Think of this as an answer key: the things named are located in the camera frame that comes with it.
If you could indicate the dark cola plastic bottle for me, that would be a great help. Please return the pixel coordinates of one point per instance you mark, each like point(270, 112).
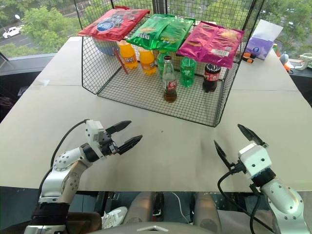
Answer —
point(210, 78)

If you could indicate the white parked car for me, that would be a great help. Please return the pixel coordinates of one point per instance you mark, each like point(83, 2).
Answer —
point(11, 32)

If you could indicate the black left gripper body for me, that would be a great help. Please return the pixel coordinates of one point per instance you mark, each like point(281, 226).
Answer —
point(107, 144)

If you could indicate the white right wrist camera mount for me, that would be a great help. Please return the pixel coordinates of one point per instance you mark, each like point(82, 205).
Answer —
point(256, 158)

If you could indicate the white sneaker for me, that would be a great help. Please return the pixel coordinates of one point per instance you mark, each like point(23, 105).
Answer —
point(114, 217)

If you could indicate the green soda plastic bottle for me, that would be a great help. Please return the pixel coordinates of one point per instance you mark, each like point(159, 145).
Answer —
point(187, 73)
point(160, 62)

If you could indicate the red chip bag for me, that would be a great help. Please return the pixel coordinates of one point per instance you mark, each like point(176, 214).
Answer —
point(114, 23)

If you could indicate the glass bottle with red label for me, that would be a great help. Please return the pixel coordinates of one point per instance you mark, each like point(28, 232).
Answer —
point(169, 83)

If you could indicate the orange black hand tool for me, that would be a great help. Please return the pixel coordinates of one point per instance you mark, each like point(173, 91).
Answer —
point(249, 55)
point(247, 60)

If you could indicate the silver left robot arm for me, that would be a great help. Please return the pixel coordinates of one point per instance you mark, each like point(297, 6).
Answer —
point(61, 163)

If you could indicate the small orange object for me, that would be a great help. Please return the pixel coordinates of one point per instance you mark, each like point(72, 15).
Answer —
point(288, 66)

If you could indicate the green chip bag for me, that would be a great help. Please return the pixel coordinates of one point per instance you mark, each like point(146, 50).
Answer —
point(161, 34)

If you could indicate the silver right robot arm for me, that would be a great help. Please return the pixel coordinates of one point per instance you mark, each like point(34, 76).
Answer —
point(280, 195)

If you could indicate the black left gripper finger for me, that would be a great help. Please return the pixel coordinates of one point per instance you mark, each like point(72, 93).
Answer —
point(131, 143)
point(119, 126)

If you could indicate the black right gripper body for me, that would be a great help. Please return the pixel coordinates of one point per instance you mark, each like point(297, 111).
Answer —
point(234, 167)

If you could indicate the purple box with white lid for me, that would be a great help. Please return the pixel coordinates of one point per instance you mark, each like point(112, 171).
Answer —
point(258, 47)

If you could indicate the blue toy figure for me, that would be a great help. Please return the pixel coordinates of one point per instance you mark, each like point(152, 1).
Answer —
point(284, 58)

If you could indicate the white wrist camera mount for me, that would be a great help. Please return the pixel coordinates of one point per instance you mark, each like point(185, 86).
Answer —
point(93, 132)
point(256, 158)

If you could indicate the white plastic gun tool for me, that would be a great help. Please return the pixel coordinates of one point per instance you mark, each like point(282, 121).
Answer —
point(303, 62)

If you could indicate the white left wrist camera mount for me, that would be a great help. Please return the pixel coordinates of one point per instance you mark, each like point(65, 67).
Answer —
point(93, 132)

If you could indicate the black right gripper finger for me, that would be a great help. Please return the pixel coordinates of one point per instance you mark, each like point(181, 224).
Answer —
point(222, 154)
point(251, 135)

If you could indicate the magenta chip bag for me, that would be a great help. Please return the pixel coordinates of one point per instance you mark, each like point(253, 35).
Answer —
point(212, 44)

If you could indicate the orange soda plastic bottle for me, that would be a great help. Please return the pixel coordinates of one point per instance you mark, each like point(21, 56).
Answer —
point(128, 57)
point(147, 62)

